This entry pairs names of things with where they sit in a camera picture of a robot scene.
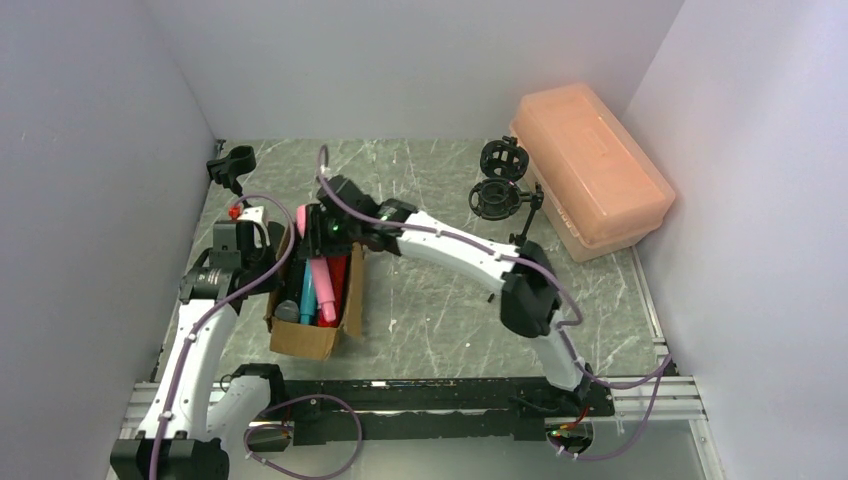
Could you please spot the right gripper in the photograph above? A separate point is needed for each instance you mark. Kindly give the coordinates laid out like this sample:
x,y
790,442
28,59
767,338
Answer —
x,y
324,241

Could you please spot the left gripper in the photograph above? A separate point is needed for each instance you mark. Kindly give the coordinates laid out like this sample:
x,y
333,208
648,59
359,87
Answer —
x,y
232,234

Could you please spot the red glitter microphone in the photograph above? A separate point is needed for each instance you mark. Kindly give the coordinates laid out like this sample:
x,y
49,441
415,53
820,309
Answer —
x,y
338,270

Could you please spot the pink microphone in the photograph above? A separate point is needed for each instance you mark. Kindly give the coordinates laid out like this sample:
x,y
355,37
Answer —
x,y
322,282

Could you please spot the blue microphone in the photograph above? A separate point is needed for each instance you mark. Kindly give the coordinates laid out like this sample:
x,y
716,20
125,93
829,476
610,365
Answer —
x,y
308,301

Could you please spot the black clip round-base stand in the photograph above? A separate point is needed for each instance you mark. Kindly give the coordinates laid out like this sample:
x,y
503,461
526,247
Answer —
x,y
225,171

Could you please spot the cardboard box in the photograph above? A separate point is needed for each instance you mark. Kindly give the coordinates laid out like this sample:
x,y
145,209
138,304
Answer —
x,y
311,341

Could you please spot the black tripod shock-mount stand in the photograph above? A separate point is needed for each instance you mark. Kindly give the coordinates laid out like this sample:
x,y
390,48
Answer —
x,y
496,199

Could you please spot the black shock-mount round-base stand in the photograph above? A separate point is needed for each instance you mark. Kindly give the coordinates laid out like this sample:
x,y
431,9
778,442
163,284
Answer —
x,y
504,158

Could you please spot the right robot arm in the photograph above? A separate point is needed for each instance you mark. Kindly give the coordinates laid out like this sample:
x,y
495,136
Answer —
x,y
533,304

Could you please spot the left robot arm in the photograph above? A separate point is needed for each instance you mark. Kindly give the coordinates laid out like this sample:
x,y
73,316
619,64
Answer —
x,y
184,434

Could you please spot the black silver-head microphone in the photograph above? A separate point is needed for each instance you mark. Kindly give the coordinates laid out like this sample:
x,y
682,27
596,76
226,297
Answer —
x,y
290,294

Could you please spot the orange plastic storage box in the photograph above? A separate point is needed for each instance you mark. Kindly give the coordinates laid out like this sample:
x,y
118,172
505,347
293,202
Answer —
x,y
602,192

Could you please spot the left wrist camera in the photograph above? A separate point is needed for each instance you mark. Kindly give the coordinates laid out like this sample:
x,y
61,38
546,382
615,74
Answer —
x,y
256,215

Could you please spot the black base frame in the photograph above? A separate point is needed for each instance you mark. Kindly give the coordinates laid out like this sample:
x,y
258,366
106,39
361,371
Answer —
x,y
522,408

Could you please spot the aluminium rail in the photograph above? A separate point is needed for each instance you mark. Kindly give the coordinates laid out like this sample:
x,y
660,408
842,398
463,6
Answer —
x,y
673,398

